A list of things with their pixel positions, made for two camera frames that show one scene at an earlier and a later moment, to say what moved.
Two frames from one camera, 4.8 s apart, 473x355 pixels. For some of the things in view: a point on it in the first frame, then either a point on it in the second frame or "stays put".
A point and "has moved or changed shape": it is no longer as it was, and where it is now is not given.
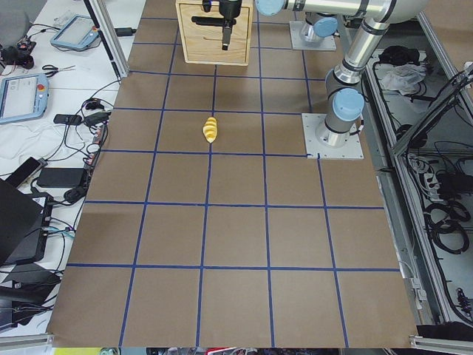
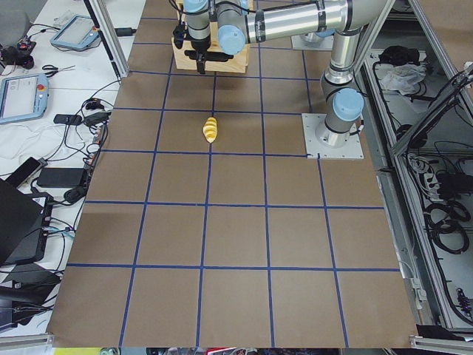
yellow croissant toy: x=210 y=129 stays put
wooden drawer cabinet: x=202 y=44 has moved or changed shape
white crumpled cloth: x=403 y=78 stays put
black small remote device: x=65 y=119 stays put
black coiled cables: x=445 y=221 stays put
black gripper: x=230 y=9 -> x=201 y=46
